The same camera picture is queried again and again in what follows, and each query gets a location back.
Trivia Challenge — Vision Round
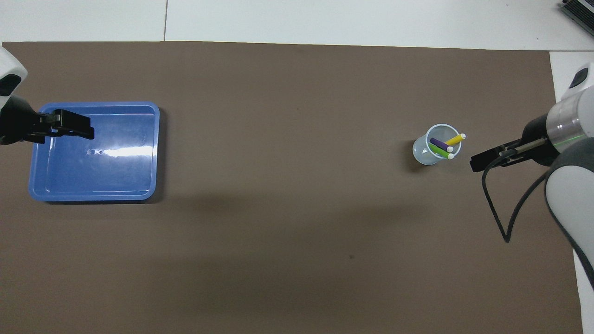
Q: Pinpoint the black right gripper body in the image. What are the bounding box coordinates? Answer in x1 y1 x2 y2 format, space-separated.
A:
508 113 561 168

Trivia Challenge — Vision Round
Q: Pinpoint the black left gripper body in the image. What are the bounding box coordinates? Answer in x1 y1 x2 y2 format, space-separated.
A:
0 95 42 146

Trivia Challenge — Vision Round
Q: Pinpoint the green highlighter pen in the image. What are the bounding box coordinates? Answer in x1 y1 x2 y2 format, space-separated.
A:
428 143 455 161

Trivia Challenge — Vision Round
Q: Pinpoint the blue plastic tray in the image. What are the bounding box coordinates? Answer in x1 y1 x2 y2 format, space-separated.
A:
28 101 161 203

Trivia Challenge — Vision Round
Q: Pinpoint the pale blue plastic cup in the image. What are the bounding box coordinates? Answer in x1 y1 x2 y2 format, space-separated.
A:
412 123 463 167

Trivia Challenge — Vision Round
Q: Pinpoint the grey ribbed device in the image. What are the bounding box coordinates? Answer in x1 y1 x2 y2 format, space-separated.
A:
559 0 594 25

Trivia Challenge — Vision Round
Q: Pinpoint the brown table mat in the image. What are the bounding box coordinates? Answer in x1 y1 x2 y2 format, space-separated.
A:
0 41 584 334

